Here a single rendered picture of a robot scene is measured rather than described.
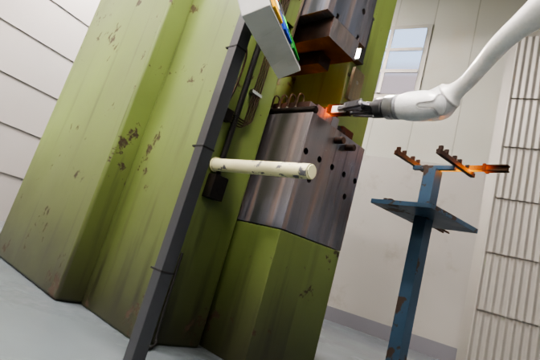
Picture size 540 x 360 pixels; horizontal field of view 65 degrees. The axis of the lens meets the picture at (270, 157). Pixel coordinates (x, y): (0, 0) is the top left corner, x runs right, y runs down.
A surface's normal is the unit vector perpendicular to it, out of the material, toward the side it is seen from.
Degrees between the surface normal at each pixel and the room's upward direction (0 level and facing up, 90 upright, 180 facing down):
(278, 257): 90
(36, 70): 90
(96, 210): 90
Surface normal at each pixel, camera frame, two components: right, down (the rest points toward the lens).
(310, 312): 0.70, 0.04
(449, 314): -0.48, -0.34
